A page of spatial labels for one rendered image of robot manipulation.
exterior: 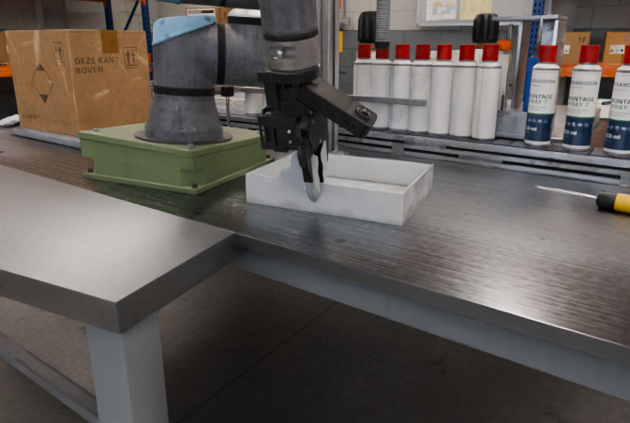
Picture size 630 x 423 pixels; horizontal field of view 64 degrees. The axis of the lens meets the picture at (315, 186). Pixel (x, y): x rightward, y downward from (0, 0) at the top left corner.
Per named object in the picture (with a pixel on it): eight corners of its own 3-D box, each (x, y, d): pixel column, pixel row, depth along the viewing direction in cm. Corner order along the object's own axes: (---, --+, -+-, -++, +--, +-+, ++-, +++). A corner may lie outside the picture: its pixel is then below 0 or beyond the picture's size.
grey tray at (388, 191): (431, 190, 91) (433, 164, 90) (401, 226, 74) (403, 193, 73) (299, 174, 103) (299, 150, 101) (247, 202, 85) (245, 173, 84)
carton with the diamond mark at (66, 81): (154, 125, 150) (145, 30, 142) (80, 137, 131) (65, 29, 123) (94, 116, 166) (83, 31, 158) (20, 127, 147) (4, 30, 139)
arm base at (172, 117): (238, 138, 103) (239, 88, 100) (181, 145, 90) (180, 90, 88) (187, 128, 111) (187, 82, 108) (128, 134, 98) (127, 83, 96)
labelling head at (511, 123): (553, 132, 119) (569, 19, 112) (542, 141, 109) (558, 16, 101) (494, 127, 127) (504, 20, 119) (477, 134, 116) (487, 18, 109)
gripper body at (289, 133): (282, 133, 81) (273, 58, 75) (333, 137, 78) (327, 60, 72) (261, 154, 74) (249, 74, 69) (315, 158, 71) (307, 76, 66)
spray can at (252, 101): (265, 113, 152) (263, 43, 146) (254, 115, 147) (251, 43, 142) (252, 113, 154) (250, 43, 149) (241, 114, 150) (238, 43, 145)
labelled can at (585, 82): (591, 148, 103) (607, 44, 98) (587, 152, 99) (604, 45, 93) (563, 145, 106) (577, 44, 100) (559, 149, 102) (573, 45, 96)
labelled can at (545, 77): (552, 143, 107) (565, 44, 102) (547, 148, 103) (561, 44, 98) (526, 141, 110) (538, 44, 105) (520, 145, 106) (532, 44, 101)
